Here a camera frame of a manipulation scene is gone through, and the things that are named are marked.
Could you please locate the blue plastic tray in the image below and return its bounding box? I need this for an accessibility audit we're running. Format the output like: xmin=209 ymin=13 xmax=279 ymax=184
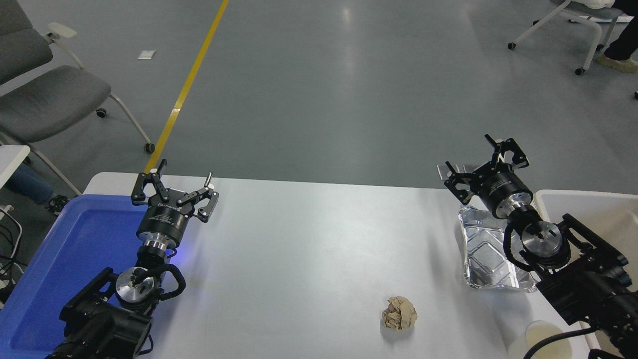
xmin=0 ymin=193 xmax=172 ymax=359

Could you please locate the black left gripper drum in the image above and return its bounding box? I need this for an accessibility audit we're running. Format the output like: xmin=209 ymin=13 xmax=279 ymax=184
xmin=136 ymin=201 xmax=193 ymax=246

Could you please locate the grey padded wheeled chair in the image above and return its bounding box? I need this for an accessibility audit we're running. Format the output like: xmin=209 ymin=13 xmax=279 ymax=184
xmin=0 ymin=0 xmax=156 ymax=197

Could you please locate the white-framed wheeled chair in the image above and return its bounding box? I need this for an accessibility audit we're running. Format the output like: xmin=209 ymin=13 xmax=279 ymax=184
xmin=507 ymin=0 xmax=624 ymax=76

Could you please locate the silver foil tray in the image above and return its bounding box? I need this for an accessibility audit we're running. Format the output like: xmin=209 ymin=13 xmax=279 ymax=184
xmin=458 ymin=204 xmax=539 ymax=293

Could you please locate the white paper cup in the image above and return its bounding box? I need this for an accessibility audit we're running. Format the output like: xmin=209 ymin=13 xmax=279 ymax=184
xmin=507 ymin=320 xmax=579 ymax=359

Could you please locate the yellow floor line tape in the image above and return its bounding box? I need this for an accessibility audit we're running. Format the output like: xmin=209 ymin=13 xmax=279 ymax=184
xmin=144 ymin=0 xmax=230 ymax=175

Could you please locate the person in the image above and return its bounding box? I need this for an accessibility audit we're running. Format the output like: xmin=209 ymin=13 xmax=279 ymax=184
xmin=5 ymin=164 xmax=71 ymax=216
xmin=596 ymin=0 xmax=638 ymax=74

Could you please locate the white cable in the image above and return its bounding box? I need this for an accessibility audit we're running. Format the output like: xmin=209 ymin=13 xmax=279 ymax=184
xmin=0 ymin=205 xmax=23 ymax=272

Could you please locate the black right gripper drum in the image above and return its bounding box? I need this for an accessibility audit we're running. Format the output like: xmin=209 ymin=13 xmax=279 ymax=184
xmin=477 ymin=170 xmax=534 ymax=219

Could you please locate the crumpled tan paper ball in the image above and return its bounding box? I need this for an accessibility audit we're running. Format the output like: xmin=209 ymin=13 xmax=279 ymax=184
xmin=382 ymin=296 xmax=418 ymax=332

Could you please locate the white side table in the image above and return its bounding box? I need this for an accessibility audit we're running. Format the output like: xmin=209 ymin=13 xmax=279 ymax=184
xmin=0 ymin=145 xmax=31 ymax=189

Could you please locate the large pale bin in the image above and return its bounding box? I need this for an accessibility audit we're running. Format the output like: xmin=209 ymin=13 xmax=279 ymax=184
xmin=532 ymin=189 xmax=638 ymax=359

